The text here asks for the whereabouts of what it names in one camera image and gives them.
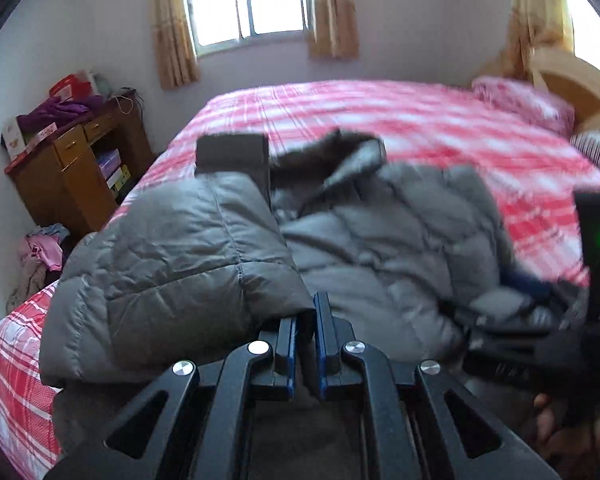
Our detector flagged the grey puffer jacket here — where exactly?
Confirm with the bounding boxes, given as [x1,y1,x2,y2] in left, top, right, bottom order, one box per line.
[40,130,578,453]

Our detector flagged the pink clothes pile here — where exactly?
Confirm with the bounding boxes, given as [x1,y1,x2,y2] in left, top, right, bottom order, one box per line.
[5,223,69,314]

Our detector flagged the purple clothes on desk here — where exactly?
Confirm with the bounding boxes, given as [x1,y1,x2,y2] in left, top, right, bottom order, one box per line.
[16,96,104,134]

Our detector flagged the person's right hand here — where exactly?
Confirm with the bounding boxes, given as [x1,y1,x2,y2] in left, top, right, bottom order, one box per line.
[533,394,600,479]

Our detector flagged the red white plaid bedsheet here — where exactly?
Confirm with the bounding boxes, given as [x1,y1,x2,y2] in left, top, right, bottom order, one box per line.
[0,80,600,479]

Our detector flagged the pink floral pillow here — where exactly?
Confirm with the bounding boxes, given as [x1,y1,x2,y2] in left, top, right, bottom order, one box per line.
[471,76,576,138]

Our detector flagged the stacked books in desk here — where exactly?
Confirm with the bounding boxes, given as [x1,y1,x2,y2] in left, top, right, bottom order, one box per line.
[96,150,131,198]

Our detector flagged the wooden desk cabinet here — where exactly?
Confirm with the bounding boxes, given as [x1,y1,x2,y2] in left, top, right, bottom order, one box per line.
[5,89,156,236]

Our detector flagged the flat red box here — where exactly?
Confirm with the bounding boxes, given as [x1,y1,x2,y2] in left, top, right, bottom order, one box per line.
[4,122,58,174]

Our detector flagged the beige curtain near headboard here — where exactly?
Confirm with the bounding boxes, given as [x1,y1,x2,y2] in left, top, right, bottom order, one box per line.
[501,0,574,78]

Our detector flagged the white carton on desk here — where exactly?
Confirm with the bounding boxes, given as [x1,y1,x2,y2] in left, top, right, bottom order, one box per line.
[1,117,31,162]

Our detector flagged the red box on desk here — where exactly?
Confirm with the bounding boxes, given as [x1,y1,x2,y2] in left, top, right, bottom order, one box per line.
[48,70,96,101]

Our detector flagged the left beige curtain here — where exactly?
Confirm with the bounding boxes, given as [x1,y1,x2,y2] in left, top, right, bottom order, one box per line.
[151,0,199,90]

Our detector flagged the right beige curtain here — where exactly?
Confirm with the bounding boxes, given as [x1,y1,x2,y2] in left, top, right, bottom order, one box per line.
[308,0,360,60]

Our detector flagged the window with white frame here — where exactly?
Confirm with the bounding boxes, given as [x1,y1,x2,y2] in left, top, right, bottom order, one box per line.
[185,0,312,55]

